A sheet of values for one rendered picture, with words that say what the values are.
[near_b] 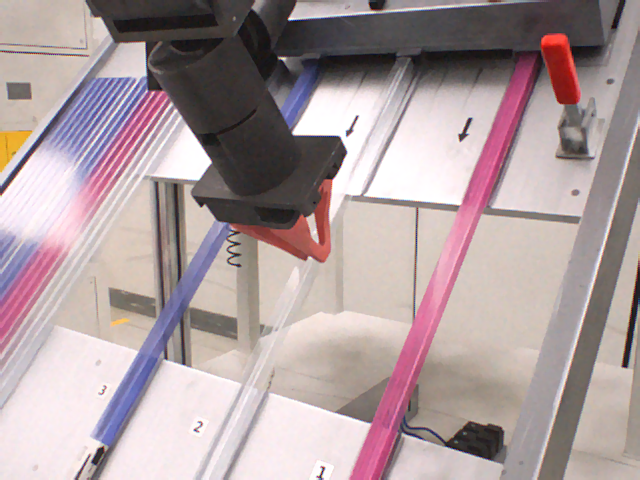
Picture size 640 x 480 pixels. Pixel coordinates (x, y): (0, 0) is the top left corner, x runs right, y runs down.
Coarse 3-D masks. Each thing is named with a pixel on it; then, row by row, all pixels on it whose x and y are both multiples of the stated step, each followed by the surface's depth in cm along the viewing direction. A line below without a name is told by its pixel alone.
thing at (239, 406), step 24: (408, 72) 62; (384, 96) 61; (384, 120) 60; (360, 144) 58; (360, 168) 57; (336, 192) 56; (336, 216) 55; (312, 264) 53; (288, 288) 52; (288, 312) 51; (264, 336) 50; (264, 360) 49; (240, 384) 49; (240, 408) 48; (216, 432) 47; (216, 456) 46
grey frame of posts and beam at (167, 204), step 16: (160, 192) 106; (176, 192) 107; (160, 208) 107; (176, 208) 108; (160, 224) 108; (176, 224) 109; (160, 240) 109; (176, 240) 109; (160, 256) 109; (176, 256) 109; (160, 272) 109; (176, 272) 109; (160, 288) 110; (160, 304) 111; (176, 336) 111; (176, 352) 111
